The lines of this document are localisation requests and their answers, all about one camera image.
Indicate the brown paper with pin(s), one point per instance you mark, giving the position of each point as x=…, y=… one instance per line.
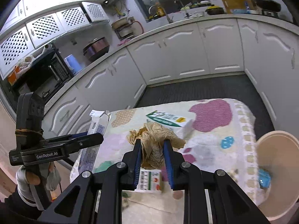
x=152, y=136

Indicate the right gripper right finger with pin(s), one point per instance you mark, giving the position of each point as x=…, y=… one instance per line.
x=184, y=176

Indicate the black wok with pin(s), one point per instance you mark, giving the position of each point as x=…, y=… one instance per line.
x=269, y=5

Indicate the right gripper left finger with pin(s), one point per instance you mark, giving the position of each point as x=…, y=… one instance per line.
x=121, y=176

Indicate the black microwave oven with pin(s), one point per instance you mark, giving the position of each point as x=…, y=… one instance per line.
x=46, y=76

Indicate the purple rice cooker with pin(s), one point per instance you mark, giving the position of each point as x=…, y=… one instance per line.
x=96, y=49

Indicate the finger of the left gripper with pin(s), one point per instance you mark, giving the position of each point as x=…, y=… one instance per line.
x=73, y=145
x=78, y=135

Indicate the white kitchen cabinets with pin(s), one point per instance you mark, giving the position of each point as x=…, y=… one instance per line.
x=264, y=48

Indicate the beige trash bin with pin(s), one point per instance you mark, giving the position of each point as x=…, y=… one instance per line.
x=277, y=153

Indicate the wooden cutting board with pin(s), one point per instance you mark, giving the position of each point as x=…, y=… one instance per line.
x=233, y=4

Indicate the green white milk carton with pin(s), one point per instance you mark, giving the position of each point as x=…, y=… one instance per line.
x=178, y=124

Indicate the yellow lidded casserole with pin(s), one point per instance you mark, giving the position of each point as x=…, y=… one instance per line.
x=215, y=10

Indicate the patterned table cloth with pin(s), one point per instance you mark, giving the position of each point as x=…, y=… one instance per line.
x=221, y=137

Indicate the blue trash packet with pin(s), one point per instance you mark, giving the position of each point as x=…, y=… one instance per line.
x=264, y=178

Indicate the small green white box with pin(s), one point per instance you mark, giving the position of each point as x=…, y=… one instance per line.
x=150, y=181

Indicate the white gloved left hand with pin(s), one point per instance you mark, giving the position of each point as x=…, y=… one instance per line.
x=25, y=178

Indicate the clay pot on rack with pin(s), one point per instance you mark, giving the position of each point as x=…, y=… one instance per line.
x=123, y=29

